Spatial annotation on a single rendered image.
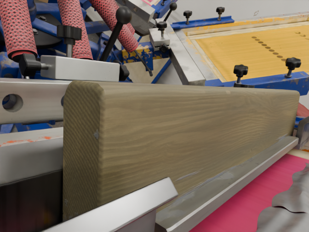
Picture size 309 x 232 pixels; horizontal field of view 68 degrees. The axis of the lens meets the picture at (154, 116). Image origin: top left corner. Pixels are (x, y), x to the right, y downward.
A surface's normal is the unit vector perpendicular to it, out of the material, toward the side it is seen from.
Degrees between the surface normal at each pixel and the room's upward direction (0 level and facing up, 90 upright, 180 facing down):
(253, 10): 90
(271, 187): 32
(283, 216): 23
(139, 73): 78
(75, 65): 58
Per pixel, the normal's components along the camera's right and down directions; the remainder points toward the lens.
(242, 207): 0.10, -0.98
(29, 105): 0.74, 0.19
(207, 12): -0.67, 0.07
